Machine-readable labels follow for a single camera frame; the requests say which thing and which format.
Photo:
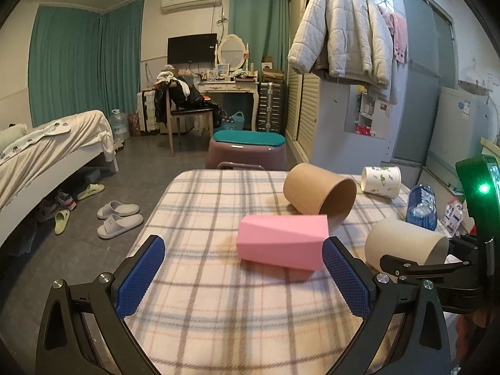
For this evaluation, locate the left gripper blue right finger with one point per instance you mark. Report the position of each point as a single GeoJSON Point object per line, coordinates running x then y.
{"type": "Point", "coordinates": [421, 345]}

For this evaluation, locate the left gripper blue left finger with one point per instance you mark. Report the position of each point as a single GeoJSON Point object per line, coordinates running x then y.
{"type": "Point", "coordinates": [65, 344]}

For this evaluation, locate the white paper cup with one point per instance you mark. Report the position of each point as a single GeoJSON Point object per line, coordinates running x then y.
{"type": "Point", "coordinates": [404, 240]}

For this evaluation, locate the white cup with green pattern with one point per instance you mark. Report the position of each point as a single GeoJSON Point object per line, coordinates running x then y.
{"type": "Point", "coordinates": [381, 181]}

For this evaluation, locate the pink faceted cup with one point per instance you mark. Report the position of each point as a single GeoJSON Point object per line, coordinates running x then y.
{"type": "Point", "coordinates": [290, 241]}

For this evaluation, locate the brown kraft paper cup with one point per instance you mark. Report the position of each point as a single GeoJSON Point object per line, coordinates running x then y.
{"type": "Point", "coordinates": [312, 190]}

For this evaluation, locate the white carton on floor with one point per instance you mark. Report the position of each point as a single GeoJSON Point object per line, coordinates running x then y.
{"type": "Point", "coordinates": [453, 216]}

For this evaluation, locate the blue plastic bottle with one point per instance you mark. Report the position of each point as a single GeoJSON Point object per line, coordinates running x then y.
{"type": "Point", "coordinates": [422, 208]}

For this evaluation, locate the white slipper near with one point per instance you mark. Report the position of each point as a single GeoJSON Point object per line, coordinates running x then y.
{"type": "Point", "coordinates": [115, 225]}

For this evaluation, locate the white slipper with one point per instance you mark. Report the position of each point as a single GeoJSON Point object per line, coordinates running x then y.
{"type": "Point", "coordinates": [115, 225]}
{"type": "Point", "coordinates": [117, 208]}

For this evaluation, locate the plaid tablecloth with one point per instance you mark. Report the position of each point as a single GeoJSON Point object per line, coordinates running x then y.
{"type": "Point", "coordinates": [209, 312]}

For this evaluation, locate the white slipper far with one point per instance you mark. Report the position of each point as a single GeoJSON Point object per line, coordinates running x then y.
{"type": "Point", "coordinates": [117, 208]}

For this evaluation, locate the green slipper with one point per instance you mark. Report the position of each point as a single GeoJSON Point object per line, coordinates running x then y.
{"type": "Point", "coordinates": [91, 190]}

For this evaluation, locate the bed with beige cover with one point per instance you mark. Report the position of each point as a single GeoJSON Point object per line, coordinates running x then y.
{"type": "Point", "coordinates": [36, 163]}

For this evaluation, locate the white wardrobe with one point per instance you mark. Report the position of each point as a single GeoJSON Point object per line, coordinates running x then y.
{"type": "Point", "coordinates": [336, 146]}

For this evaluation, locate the water jug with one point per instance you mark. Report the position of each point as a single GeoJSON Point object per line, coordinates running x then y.
{"type": "Point", "coordinates": [119, 124]}

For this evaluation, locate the glass sliding door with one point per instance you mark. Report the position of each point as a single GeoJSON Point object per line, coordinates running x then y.
{"type": "Point", "coordinates": [431, 65]}

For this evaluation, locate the purple stool with teal cushion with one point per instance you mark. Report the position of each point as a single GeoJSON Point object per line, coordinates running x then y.
{"type": "Point", "coordinates": [247, 149]}

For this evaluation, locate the wooden chair with clothes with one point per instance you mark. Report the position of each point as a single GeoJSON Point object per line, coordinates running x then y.
{"type": "Point", "coordinates": [174, 98]}

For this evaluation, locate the teal basket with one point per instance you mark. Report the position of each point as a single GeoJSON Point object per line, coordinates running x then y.
{"type": "Point", "coordinates": [235, 121]}

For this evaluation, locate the pink hanging garment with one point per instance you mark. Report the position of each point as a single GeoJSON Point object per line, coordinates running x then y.
{"type": "Point", "coordinates": [397, 26]}

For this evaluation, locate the left teal curtain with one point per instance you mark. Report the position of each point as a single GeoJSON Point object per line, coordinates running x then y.
{"type": "Point", "coordinates": [82, 60]}

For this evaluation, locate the teal curtain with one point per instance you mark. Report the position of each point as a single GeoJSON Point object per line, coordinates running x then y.
{"type": "Point", "coordinates": [82, 60]}
{"type": "Point", "coordinates": [265, 26]}

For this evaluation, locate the white puffer jacket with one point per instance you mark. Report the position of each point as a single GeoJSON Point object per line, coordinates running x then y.
{"type": "Point", "coordinates": [348, 38]}

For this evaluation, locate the white dressing table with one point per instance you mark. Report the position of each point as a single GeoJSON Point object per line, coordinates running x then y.
{"type": "Point", "coordinates": [236, 96]}

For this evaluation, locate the black television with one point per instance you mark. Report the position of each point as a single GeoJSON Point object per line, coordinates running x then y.
{"type": "Point", "coordinates": [198, 48]}

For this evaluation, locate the oval vanity mirror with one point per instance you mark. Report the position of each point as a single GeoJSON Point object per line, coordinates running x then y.
{"type": "Point", "coordinates": [232, 51]}

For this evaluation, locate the middle teal curtain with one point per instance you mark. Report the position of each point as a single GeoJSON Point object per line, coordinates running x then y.
{"type": "Point", "coordinates": [265, 26]}

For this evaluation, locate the white air conditioner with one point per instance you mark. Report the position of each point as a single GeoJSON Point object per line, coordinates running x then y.
{"type": "Point", "coordinates": [178, 5]}

